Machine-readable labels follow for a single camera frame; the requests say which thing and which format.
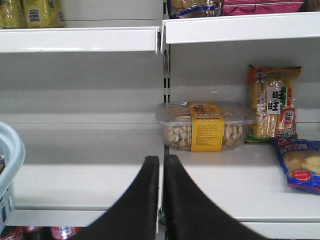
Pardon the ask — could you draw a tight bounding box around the white shelf board upper right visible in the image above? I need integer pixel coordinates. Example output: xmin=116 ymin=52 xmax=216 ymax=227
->
xmin=161 ymin=12 xmax=320 ymax=44

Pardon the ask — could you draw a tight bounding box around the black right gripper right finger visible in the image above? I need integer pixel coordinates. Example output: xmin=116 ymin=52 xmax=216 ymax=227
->
xmin=162 ymin=154 xmax=265 ymax=240

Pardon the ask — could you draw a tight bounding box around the orange rice cracker bag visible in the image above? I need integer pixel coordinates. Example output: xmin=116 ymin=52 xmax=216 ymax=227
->
xmin=247 ymin=65 xmax=301 ymax=143

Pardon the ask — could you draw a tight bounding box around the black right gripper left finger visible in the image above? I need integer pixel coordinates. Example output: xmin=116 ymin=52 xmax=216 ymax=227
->
xmin=71 ymin=156 xmax=160 ymax=240

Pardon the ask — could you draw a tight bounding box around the blue snack bag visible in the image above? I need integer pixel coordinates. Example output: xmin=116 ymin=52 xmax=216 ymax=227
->
xmin=271 ymin=137 xmax=320 ymax=194

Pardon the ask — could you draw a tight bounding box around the clear cookie tub yellow label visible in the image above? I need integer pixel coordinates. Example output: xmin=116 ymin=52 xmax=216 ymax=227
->
xmin=155 ymin=101 xmax=257 ymax=152

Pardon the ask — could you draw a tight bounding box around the cola bottle red label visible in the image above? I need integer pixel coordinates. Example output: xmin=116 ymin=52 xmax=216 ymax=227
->
xmin=50 ymin=226 xmax=82 ymax=240

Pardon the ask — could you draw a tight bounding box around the light blue plastic basket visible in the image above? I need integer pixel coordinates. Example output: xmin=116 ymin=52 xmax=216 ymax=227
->
xmin=0 ymin=122 xmax=26 ymax=231

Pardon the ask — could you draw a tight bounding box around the white shelf board lower right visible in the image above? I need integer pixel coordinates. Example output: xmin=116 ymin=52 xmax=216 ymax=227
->
xmin=169 ymin=143 xmax=320 ymax=240

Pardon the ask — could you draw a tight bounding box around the white shelf board upper left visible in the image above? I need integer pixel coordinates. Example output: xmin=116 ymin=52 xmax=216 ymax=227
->
xmin=0 ymin=26 xmax=160 ymax=53

